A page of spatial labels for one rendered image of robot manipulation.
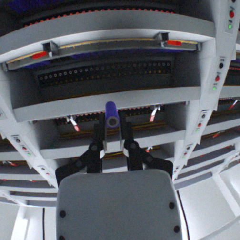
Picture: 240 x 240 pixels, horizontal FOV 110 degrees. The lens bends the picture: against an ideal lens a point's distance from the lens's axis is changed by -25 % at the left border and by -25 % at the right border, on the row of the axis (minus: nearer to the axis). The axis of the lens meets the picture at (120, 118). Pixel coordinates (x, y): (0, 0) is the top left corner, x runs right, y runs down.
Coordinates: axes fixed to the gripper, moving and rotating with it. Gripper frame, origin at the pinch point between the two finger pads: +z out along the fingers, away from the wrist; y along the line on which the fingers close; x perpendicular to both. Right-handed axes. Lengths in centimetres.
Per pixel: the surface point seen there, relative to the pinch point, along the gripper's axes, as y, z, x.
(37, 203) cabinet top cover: -81, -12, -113
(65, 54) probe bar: -11.5, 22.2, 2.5
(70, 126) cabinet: -22, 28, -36
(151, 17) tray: 9.2, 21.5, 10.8
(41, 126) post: -30.4, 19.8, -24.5
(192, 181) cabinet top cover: 80, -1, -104
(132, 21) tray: 4.8, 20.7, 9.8
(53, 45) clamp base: -12.9, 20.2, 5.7
